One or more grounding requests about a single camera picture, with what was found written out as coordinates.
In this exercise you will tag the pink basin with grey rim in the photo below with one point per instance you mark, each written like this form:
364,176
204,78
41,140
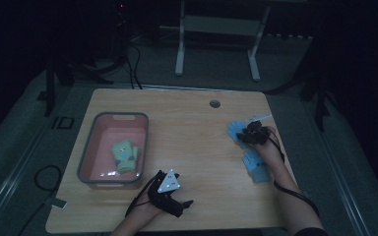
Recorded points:
114,149

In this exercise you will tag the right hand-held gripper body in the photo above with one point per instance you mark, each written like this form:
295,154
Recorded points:
257,134

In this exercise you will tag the blue glove with grey cuff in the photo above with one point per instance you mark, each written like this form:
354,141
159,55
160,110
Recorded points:
256,167
234,129

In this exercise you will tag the green mitten with face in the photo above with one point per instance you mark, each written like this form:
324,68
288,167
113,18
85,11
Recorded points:
122,150

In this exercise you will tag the white metal stand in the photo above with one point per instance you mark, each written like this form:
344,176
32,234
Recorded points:
218,25

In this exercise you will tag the black stand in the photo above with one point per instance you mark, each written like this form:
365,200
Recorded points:
50,85
320,98

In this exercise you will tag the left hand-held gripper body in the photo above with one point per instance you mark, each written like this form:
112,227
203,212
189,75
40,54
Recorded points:
168,190

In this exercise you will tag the person's left hand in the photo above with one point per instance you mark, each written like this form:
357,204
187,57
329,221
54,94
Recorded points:
149,208

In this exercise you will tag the person's right hand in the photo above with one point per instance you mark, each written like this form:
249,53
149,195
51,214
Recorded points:
270,147

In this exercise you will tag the plain green mitten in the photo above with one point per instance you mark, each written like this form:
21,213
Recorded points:
129,165

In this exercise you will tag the dark equipment with red light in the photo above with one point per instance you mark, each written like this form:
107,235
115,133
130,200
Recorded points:
121,29

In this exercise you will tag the grey tape strip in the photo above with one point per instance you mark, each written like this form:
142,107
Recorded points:
56,203

